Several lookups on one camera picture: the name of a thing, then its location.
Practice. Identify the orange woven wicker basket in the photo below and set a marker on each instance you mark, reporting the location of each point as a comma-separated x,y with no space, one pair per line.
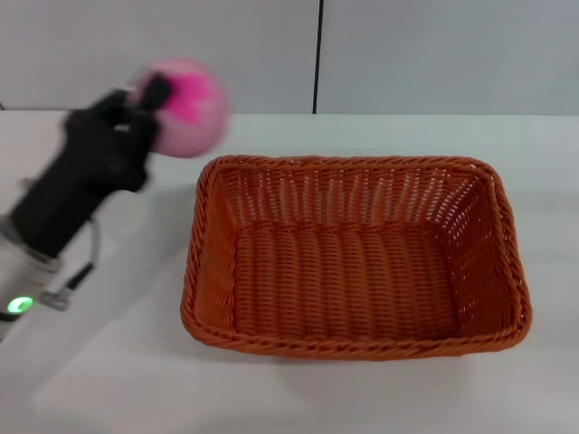
357,280

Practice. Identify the pink soft ball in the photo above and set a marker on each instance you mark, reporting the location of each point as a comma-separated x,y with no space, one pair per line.
199,122

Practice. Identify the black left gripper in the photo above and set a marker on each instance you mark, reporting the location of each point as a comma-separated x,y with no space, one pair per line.
104,149

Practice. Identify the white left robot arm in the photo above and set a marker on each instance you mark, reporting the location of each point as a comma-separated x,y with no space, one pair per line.
20,280

